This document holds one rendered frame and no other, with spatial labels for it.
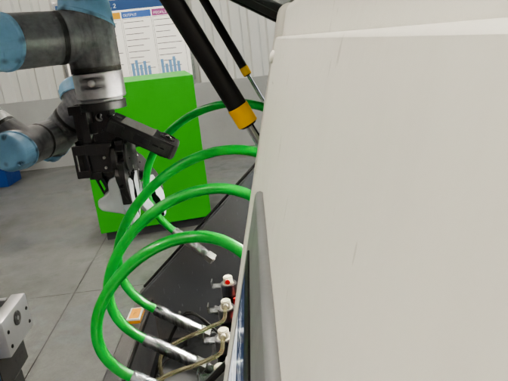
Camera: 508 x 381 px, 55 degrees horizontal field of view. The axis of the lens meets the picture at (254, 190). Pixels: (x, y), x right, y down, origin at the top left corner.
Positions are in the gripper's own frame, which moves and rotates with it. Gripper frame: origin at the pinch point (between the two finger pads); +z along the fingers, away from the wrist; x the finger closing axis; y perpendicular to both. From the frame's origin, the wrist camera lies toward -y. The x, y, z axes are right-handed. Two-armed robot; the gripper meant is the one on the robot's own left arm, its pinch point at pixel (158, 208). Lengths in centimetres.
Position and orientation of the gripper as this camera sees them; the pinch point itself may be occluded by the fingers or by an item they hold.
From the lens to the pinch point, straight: 95.1
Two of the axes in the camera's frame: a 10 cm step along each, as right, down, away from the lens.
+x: -5.8, 0.8, -8.1
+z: 5.4, 7.8, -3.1
